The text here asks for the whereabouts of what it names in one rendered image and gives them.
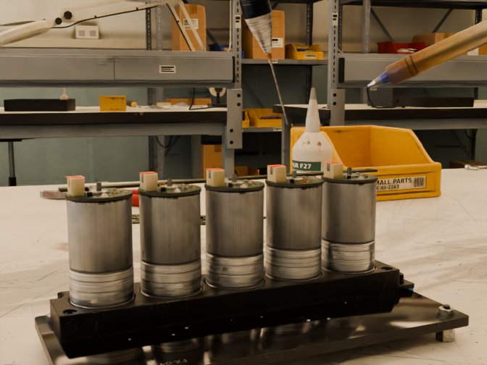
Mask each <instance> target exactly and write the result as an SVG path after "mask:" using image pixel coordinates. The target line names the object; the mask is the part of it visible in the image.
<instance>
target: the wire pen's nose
mask: <svg viewBox="0 0 487 365"><path fill-rule="evenodd" d="M245 21H246V24H247V25H248V27H249V29H250V30H251V32H252V33H253V35H254V37H255V38H256V40H257V42H258V44H259V45H260V47H261V48H262V50H263V52H264V53H265V54H269V53H271V52H272V12H270V13H268V14H265V15H262V16H260V17H255V18H252V19H247V20H245Z"/></svg>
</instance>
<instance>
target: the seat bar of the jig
mask: <svg viewBox="0 0 487 365"><path fill-rule="evenodd" d="M399 276H400V269H397V268H396V267H393V266H390V265H388V264H385V263H383V262H380V261H378V260H375V270H373V271H371V272H366V273H361V274H342V273H336V272H329V271H327V270H324V269H322V268H321V277H320V278H317V279H315V280H309V281H301V282H290V281H282V280H274V279H272V278H269V277H267V276H265V267H264V284H263V285H260V286H259V287H256V288H250V289H245V290H224V289H219V288H213V287H210V286H208V285H206V274H202V275H201V292H200V293H198V294H196V295H193V296H189V297H186V298H174V299H162V298H151V297H148V296H145V295H142V294H141V282H134V298H135V299H134V300H133V301H131V302H130V303H127V304H125V305H121V306H116V307H112V308H105V309H85V308H81V307H77V306H73V305H71V304H70V291H62V292H59V293H57V298H55V299H50V316H51V325H52V327H53V330H54V332H55V334H56V336H57V338H58V341H59V342H60V343H67V342H72V341H77V340H86V339H91V338H96V337H105V336H110V335H119V334H124V333H129V332H138V331H143V330H152V329H157V328H162V327H171V326H176V325H181V324H190V323H195V322H204V321H209V320H214V319H223V318H228V317H233V316H242V315H247V314H255V313H260V312H266V311H274V310H279V309H288V308H293V307H298V306H307V305H312V304H317V303H326V302H331V301H340V300H345V299H350V298H359V297H364V296H369V295H378V294H383V293H392V292H397V291H399Z"/></svg>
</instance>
